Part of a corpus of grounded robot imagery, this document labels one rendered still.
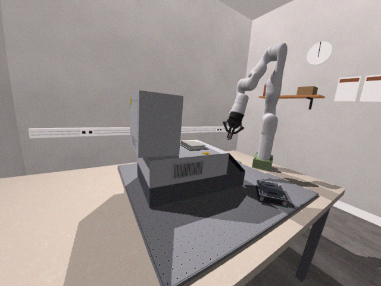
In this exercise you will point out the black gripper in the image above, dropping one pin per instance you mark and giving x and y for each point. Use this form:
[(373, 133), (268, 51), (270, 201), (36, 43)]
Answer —
[(234, 121)]

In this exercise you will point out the white microplate with grey wells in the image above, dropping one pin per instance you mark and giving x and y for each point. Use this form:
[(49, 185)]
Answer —
[(192, 144)]

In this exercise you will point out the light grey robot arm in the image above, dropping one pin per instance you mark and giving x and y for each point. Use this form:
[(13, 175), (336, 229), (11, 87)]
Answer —
[(277, 53)]

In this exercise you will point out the light grey benchtop lab instrument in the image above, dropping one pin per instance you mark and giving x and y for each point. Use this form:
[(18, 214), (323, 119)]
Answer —
[(167, 170)]

